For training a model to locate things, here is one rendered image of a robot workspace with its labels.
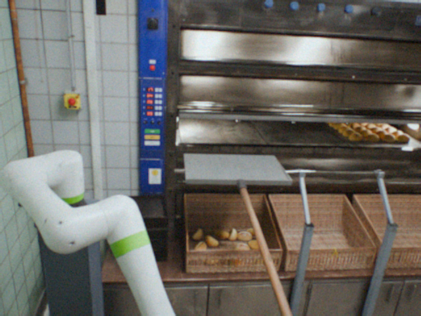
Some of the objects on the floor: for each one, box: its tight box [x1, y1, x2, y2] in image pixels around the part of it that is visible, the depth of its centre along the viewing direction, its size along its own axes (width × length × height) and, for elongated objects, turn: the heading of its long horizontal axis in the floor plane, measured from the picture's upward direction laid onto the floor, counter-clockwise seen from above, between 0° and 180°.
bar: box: [174, 168, 399, 316], centre depth 220 cm, size 31×127×118 cm, turn 88°
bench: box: [101, 226, 421, 316], centre depth 252 cm, size 56×242×58 cm, turn 88°
